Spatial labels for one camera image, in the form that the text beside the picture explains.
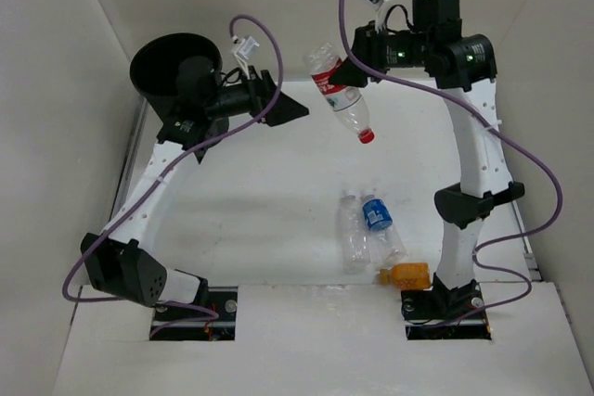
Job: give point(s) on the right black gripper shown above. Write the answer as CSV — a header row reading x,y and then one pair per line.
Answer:
x,y
367,46

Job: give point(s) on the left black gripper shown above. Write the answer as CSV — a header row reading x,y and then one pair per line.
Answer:
x,y
261,99

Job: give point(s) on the red label plastic bottle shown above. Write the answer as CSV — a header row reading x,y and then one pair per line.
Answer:
x,y
346,102

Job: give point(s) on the clear unlabelled plastic bottle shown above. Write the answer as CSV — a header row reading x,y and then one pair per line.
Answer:
x,y
355,256

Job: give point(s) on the blue label plastic bottle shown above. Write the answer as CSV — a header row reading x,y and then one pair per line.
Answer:
x,y
387,247

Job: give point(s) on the orange plastic bottle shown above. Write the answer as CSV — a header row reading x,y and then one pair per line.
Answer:
x,y
407,276

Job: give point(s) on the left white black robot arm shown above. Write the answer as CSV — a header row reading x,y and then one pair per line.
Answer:
x,y
122,261

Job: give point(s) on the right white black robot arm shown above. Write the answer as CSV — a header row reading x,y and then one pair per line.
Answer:
x,y
464,70

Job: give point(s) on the black ribbed plastic bin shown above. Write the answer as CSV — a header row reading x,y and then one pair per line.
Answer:
x,y
154,67

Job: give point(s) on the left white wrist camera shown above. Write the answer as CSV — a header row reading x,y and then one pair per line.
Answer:
x,y
242,51

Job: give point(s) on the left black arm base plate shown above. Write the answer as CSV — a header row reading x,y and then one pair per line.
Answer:
x,y
216,322

